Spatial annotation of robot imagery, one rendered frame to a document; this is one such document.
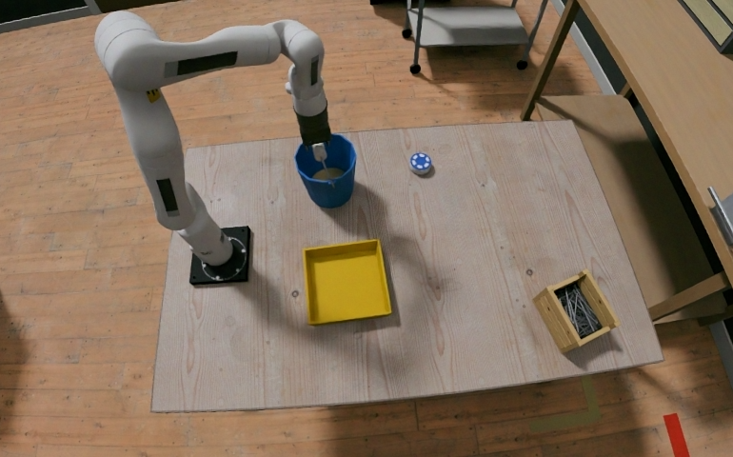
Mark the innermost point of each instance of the light wooden crate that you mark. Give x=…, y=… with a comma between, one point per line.
x=591, y=316

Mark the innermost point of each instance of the yellow square tray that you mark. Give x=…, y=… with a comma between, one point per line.
x=345, y=280

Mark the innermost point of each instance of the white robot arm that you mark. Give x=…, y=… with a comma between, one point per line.
x=140, y=63

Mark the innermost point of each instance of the blue pail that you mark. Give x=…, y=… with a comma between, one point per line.
x=337, y=159

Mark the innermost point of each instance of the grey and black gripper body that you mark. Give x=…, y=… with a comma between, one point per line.
x=312, y=115

